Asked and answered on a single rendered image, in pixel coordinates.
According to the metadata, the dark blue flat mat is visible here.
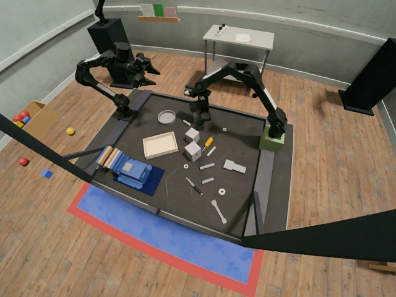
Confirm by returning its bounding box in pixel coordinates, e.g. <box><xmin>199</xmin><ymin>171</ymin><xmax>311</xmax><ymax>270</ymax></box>
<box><xmin>113</xmin><ymin>165</ymin><xmax>165</xmax><ymax>196</ymax></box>

